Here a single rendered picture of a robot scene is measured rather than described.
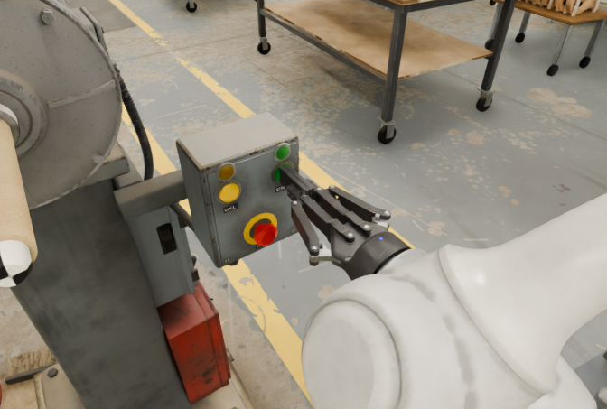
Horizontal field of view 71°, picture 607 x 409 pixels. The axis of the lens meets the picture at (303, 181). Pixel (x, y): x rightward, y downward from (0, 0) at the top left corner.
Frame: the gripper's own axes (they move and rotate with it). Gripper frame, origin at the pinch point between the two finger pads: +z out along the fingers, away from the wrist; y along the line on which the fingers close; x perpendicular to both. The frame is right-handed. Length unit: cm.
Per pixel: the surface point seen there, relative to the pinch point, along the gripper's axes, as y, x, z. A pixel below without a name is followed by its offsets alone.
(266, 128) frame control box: 0.4, 5.0, 8.9
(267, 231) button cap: -4.4, -8.1, 1.4
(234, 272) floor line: 18, -107, 80
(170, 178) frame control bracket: -13.8, -3.0, 16.0
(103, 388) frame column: -37, -54, 21
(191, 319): -15, -45, 21
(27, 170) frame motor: -30.3, 11.4, 5.5
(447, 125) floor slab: 196, -107, 116
